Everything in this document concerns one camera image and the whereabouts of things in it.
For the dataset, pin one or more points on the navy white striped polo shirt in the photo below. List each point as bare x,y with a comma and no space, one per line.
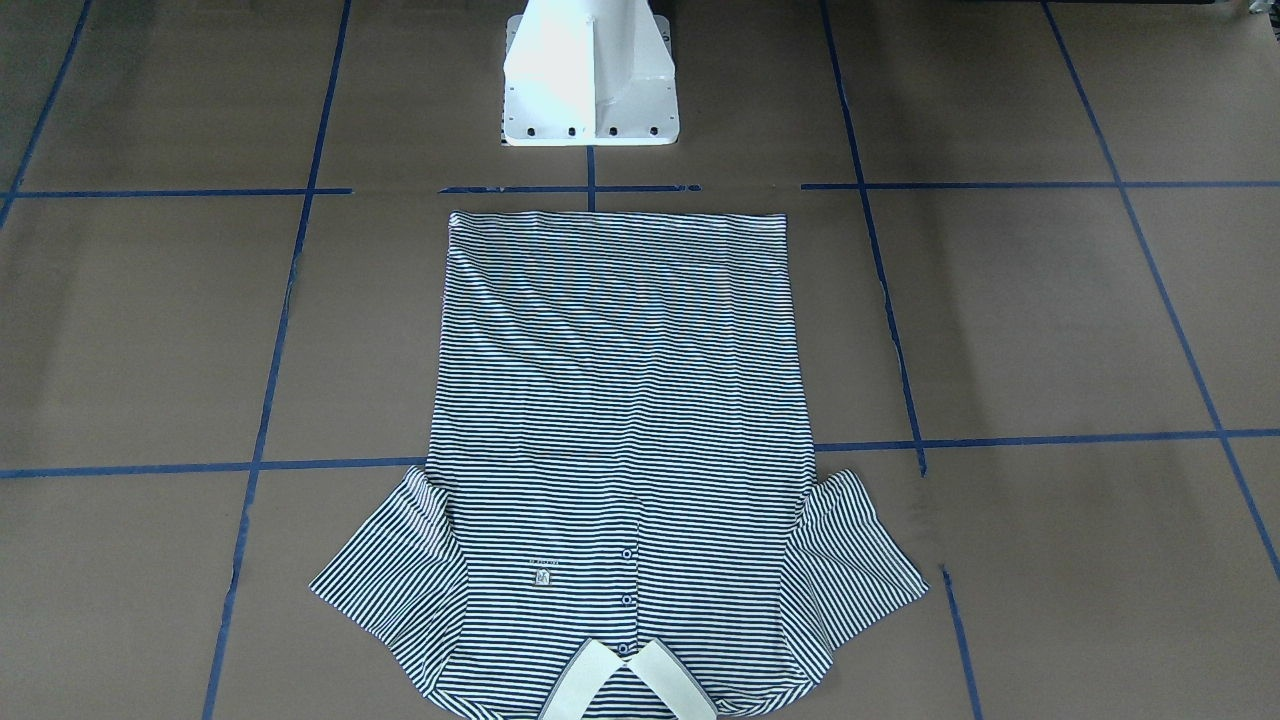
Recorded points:
619,515

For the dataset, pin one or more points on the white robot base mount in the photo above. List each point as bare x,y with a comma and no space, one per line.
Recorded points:
589,73

